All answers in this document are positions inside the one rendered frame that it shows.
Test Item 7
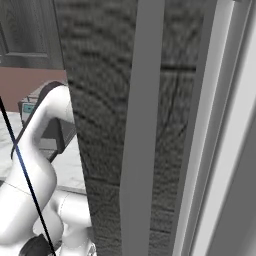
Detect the dark grey wooden cabinet door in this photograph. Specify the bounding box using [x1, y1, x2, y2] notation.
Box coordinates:
[53, 0, 256, 256]

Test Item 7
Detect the grey countertop appliance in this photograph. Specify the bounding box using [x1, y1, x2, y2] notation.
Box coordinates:
[18, 80, 78, 164]

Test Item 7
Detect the grey bar door handle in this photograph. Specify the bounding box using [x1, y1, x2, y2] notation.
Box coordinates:
[119, 0, 166, 256]

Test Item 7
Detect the dark grey wall cabinet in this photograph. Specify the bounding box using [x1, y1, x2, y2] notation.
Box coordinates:
[0, 0, 65, 71]

